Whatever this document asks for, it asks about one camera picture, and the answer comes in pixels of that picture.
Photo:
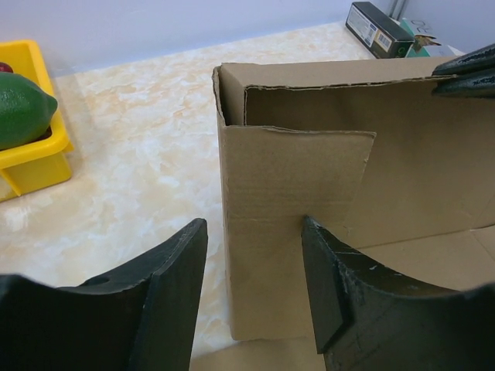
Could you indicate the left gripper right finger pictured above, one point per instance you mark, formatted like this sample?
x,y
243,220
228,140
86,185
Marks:
x,y
367,316

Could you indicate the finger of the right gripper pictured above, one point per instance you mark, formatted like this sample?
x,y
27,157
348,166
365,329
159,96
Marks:
x,y
475,61
470,86

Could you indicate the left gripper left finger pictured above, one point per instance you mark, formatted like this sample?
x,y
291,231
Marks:
x,y
140,315

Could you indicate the brown cardboard box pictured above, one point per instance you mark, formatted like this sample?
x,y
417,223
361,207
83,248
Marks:
x,y
368,151

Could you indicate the white silver carton box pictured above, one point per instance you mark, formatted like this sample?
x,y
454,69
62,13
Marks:
x,y
426,43

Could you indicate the black carton box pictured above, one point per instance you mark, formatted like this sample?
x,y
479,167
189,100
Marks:
x,y
380,35

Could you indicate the green lemon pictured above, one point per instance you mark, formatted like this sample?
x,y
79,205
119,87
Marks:
x,y
26,110

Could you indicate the yellow plastic tray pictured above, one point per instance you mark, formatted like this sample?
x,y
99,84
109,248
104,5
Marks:
x,y
43,163

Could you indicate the red apple front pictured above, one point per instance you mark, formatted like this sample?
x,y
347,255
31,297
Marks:
x,y
4,67

